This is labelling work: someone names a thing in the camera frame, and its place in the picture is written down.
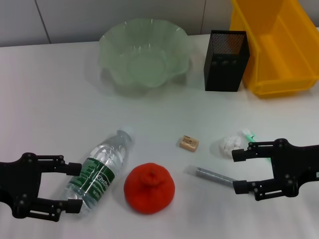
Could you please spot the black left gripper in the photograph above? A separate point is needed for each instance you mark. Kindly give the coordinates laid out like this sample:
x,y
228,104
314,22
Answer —
x,y
22,181

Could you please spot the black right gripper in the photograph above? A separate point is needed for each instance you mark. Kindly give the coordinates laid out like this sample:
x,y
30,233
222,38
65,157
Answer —
x,y
294,166

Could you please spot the green utility knife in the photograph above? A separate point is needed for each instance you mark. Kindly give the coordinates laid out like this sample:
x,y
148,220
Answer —
x,y
248,135

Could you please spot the clear water bottle green label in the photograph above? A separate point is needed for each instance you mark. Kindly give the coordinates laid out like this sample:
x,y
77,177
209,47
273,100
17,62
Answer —
x,y
99,169

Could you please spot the beige eraser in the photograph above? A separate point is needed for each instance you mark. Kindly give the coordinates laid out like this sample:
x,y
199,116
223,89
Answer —
x,y
189,143

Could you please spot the orange fruit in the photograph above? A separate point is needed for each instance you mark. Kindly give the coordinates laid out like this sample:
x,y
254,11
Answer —
x,y
149,191

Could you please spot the grey marker pen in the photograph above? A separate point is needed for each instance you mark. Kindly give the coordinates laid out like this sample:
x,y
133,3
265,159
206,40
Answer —
x,y
211,175

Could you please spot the black mesh pen holder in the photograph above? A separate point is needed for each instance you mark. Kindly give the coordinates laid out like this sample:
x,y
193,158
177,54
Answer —
x,y
224,67

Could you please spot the green glass fruit bowl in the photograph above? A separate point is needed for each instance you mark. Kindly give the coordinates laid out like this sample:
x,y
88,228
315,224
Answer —
x,y
144,62

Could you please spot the yellow plastic bin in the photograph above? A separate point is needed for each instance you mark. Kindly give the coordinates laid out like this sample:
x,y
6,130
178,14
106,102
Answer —
x,y
281,49

